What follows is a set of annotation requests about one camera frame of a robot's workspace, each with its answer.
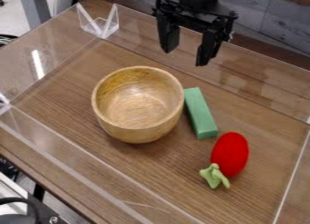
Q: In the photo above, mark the grey post upper left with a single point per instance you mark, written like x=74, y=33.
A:
x=37, y=12

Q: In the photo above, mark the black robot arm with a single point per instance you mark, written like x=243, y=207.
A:
x=204, y=16

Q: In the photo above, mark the round wooden bowl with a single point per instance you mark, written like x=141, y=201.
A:
x=138, y=102

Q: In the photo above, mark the green rectangular foam block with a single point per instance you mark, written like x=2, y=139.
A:
x=200, y=114

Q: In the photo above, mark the black metal bracket with bolt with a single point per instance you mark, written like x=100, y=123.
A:
x=49, y=216

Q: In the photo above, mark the red felt fruit green stem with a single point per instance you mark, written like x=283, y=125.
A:
x=229, y=159

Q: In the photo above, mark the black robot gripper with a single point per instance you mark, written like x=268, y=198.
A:
x=204, y=16

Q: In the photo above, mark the clear acrylic tray enclosure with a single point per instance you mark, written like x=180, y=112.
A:
x=148, y=183

